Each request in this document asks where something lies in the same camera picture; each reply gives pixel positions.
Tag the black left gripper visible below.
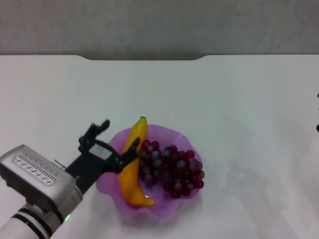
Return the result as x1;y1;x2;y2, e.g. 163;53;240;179
65;119;142;195

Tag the yellow banana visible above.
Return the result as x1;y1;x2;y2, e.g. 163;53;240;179
119;116;155;207

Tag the dark red grape bunch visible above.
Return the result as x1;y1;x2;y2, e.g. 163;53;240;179
138;139;205;199

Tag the purple wavy plastic bowl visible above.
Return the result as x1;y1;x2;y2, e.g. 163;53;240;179
96;123;203;220

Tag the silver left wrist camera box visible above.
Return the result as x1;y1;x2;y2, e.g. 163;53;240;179
0;143;77;212

